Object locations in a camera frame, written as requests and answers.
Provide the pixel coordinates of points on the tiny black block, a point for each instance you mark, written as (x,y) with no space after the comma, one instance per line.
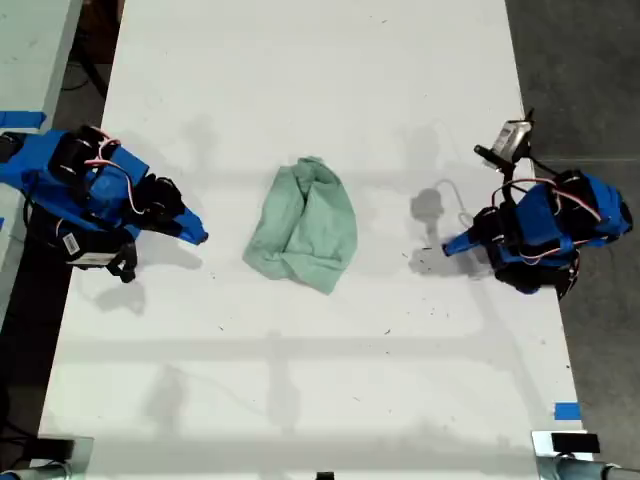
(325,476)

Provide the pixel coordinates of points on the small black box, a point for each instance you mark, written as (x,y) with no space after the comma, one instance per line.
(56,448)
(575,443)

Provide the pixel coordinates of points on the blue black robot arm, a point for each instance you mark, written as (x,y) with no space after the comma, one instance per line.
(555,220)
(75,185)

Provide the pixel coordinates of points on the black camera box grey face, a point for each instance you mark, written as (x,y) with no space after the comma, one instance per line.
(510,140)

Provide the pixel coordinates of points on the black camera box white label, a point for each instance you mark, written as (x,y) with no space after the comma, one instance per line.
(95,252)

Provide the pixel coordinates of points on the long blue tape strip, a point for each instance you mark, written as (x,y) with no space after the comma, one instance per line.
(20,118)

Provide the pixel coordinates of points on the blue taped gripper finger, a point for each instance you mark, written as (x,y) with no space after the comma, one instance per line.
(187,234)
(470,246)
(472,232)
(190,215)

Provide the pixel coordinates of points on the pale green T-shirt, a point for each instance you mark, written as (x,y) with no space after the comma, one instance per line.
(305,225)

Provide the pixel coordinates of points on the short blue tape strip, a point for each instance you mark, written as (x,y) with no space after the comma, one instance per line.
(567,411)

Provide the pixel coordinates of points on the pale side table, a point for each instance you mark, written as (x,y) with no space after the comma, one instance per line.
(30,60)

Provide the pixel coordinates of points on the metal table clamp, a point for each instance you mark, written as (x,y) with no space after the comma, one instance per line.
(75,462)
(550,462)

